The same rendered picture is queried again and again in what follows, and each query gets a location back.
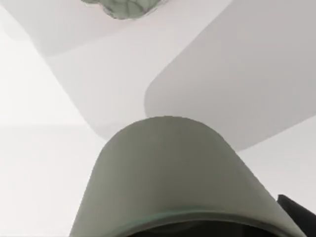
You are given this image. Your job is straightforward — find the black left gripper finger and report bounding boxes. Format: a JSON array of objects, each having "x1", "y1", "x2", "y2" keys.
[{"x1": 276, "y1": 194, "x2": 316, "y2": 237}]

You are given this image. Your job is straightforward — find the grey-green cup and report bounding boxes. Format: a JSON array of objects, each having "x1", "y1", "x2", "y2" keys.
[{"x1": 68, "y1": 116, "x2": 308, "y2": 237}]

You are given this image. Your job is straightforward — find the grey-green patterned coaster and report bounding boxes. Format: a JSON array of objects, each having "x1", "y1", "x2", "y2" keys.
[{"x1": 80, "y1": 0, "x2": 161, "y2": 20}]

